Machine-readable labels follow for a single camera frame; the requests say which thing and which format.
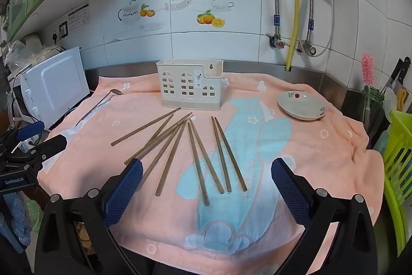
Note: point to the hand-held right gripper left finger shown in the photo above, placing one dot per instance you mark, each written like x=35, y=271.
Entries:
x=124, y=194

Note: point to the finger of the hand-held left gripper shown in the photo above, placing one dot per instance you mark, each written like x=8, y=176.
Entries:
x=30, y=130
x=51, y=145

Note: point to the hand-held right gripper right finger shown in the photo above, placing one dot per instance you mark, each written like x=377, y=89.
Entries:
x=289, y=191

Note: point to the wooden chopstick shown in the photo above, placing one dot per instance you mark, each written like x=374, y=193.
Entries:
x=220, y=154
x=164, y=126
x=198, y=164
x=230, y=154
x=158, y=138
x=166, y=147
x=206, y=155
x=171, y=159
x=144, y=126

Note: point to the cream plastic utensil holder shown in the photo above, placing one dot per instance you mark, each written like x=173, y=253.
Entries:
x=190, y=72

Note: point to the peach printed towel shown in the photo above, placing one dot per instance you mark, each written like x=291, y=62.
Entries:
x=289, y=149

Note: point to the white microwave oven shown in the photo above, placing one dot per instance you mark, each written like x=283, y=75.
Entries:
x=54, y=85

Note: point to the metal spoon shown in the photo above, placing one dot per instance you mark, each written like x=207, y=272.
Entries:
x=116, y=92

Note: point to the white kitchen appliance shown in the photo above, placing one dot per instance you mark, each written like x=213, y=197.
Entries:
x=41, y=44

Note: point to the white floral ceramic plate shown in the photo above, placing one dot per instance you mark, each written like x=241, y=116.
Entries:
x=301, y=104

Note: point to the green plastic dish rack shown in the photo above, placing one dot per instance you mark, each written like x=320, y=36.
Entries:
x=397, y=165

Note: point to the green glass jar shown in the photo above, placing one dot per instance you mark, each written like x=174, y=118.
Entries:
x=371, y=110

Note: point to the metal water valve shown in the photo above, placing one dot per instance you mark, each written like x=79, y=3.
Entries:
x=307, y=48

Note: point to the pink bottle brush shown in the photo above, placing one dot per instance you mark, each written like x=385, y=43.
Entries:
x=367, y=68

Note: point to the wall power socket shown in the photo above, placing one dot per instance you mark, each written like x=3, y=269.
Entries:
x=63, y=28

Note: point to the white wall sticker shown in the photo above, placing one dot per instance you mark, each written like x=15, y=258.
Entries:
x=79, y=17

